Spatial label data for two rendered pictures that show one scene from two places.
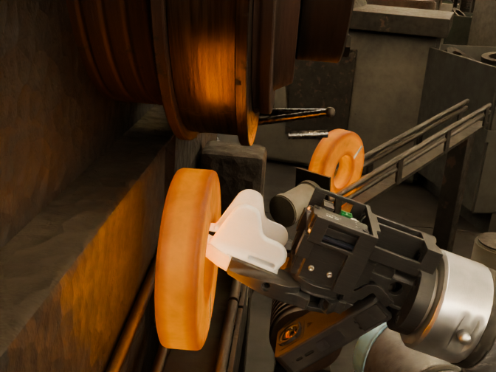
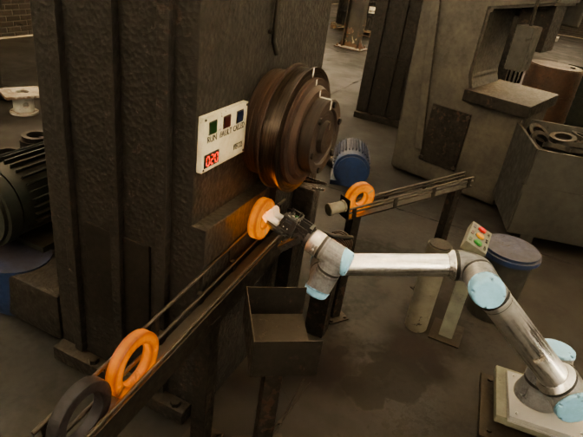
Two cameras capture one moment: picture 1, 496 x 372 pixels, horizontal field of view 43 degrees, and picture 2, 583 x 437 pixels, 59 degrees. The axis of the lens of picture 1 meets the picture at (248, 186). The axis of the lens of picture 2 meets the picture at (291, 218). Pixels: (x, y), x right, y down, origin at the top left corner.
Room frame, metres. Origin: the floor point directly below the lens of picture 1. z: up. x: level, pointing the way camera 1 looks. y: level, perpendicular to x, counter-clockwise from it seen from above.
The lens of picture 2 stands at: (-1.05, -0.59, 1.73)
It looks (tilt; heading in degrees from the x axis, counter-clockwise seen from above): 28 degrees down; 19
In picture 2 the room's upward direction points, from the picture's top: 8 degrees clockwise
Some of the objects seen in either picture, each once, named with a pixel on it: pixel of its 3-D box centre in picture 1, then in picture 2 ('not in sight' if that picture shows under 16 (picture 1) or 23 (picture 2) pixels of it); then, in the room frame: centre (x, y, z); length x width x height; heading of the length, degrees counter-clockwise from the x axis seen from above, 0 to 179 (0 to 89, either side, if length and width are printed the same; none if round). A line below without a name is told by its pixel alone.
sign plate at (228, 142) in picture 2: not in sight; (223, 135); (0.37, 0.16, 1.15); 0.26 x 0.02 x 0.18; 177
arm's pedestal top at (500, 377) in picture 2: not in sight; (533, 404); (0.92, -1.15, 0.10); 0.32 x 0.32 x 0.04; 3
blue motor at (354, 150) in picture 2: not in sight; (350, 160); (2.97, 0.31, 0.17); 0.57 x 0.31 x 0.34; 17
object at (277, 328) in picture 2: not in sight; (270, 394); (0.17, -0.20, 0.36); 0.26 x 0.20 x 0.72; 32
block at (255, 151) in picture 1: (227, 218); (303, 208); (0.94, 0.03, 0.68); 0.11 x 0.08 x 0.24; 87
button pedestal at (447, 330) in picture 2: not in sight; (462, 285); (1.34, -0.74, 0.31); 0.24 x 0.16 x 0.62; 177
